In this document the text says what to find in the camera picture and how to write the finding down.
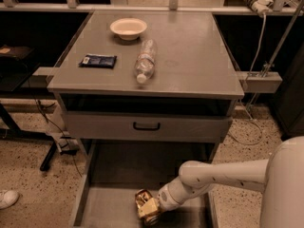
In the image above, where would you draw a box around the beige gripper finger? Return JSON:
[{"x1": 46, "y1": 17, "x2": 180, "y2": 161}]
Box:
[{"x1": 138, "y1": 199, "x2": 157, "y2": 219}]

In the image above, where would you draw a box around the crushed orange soda can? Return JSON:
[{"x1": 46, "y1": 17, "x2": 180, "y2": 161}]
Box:
[{"x1": 135, "y1": 189, "x2": 161, "y2": 226}]

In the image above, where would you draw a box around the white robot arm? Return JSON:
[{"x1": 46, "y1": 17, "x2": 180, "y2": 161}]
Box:
[{"x1": 135, "y1": 136, "x2": 304, "y2": 228}]

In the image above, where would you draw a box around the open grey lower drawer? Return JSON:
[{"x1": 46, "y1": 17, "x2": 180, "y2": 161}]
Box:
[{"x1": 69, "y1": 141, "x2": 213, "y2": 228}]

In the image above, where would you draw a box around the grey closed drawer front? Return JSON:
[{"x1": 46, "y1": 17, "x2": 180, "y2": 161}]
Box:
[{"x1": 64, "y1": 111, "x2": 232, "y2": 143}]

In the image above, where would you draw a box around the grey drawer cabinet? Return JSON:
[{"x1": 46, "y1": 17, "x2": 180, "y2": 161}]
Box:
[{"x1": 47, "y1": 10, "x2": 245, "y2": 228}]

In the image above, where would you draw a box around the white sneaker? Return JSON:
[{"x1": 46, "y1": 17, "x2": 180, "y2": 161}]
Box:
[{"x1": 0, "y1": 190, "x2": 19, "y2": 210}]

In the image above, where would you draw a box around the clear plastic water bottle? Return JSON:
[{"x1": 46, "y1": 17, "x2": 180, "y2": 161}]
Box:
[{"x1": 134, "y1": 39, "x2": 157, "y2": 84}]

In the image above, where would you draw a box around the blue snack packet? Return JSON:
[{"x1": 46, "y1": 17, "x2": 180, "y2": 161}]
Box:
[{"x1": 79, "y1": 54, "x2": 117, "y2": 68}]

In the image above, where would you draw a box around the white paper bowl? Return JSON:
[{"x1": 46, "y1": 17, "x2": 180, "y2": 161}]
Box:
[{"x1": 110, "y1": 18, "x2": 147, "y2": 41}]

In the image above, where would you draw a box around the black side table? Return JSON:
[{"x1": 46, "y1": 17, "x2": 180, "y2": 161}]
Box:
[{"x1": 0, "y1": 53, "x2": 56, "y2": 172}]

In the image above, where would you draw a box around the white power strip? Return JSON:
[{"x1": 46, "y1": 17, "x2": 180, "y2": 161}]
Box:
[{"x1": 243, "y1": 0, "x2": 274, "y2": 16}]

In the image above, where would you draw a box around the black drawer handle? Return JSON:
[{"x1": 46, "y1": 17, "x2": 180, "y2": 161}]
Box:
[{"x1": 133, "y1": 122, "x2": 161, "y2": 131}]

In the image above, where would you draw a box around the white power cable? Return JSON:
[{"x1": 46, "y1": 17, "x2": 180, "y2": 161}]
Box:
[{"x1": 227, "y1": 12, "x2": 268, "y2": 146}]

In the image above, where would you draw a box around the metal rail frame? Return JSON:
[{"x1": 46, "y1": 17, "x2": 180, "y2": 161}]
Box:
[{"x1": 0, "y1": 0, "x2": 304, "y2": 17}]

